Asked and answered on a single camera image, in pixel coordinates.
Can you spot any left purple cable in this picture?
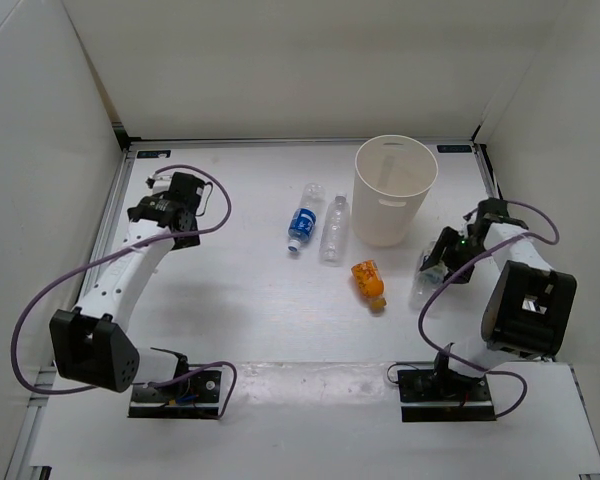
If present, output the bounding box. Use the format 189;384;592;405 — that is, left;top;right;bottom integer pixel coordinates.
11;164;239;420

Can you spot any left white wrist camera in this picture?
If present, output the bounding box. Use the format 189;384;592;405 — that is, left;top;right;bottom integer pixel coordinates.
146;172;172;195

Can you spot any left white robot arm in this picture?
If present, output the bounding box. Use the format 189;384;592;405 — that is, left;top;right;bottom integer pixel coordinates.
50;172;205;400

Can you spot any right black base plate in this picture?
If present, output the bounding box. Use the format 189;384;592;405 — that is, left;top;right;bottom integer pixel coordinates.
387;362;496;423

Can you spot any right blue corner sticker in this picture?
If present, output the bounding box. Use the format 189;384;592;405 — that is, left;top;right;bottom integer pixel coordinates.
437;144;473;154

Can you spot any left blue corner sticker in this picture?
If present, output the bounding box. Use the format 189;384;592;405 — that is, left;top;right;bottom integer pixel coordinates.
136;150;171;159

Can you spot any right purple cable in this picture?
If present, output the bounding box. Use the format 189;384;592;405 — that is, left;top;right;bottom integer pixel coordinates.
417;199;560;419

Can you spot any clear plastic bottle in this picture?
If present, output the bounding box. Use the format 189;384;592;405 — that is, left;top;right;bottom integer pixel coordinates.
319;193;350;266

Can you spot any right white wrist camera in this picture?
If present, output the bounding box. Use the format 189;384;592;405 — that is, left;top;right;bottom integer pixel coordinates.
463;207;482;235

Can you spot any purple cable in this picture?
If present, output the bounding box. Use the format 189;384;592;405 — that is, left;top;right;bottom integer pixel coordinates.
11;164;239;420
417;199;560;419

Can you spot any blue corner sticker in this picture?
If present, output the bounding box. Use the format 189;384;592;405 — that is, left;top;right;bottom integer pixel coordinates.
136;150;171;159
437;144;473;154

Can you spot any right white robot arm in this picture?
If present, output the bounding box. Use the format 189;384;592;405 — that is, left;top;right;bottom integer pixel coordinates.
418;198;577;400

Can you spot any blue label plastic bottle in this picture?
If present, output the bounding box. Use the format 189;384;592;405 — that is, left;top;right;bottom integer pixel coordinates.
287;183;326;254

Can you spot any orange juice bottle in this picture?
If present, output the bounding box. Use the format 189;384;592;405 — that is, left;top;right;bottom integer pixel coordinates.
351;260;387;312

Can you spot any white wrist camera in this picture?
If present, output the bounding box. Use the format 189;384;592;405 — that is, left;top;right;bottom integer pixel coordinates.
146;172;172;195
463;207;482;235

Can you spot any aluminium table frame rail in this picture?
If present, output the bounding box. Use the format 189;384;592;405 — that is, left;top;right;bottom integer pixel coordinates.
5;121;133;479

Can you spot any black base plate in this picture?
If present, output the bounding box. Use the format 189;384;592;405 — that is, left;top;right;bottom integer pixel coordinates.
127;367;222;420
387;362;496;423

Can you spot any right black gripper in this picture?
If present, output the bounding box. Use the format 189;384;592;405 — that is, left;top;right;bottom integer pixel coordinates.
421;226;491;285

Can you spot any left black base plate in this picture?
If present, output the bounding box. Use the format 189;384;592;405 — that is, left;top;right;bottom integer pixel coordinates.
127;367;222;420

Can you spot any white label lemon bottle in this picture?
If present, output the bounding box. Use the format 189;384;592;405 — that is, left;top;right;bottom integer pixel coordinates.
409;241;448;311

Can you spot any cream plastic bin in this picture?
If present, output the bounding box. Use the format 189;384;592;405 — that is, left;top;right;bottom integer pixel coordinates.
351;135;439;247

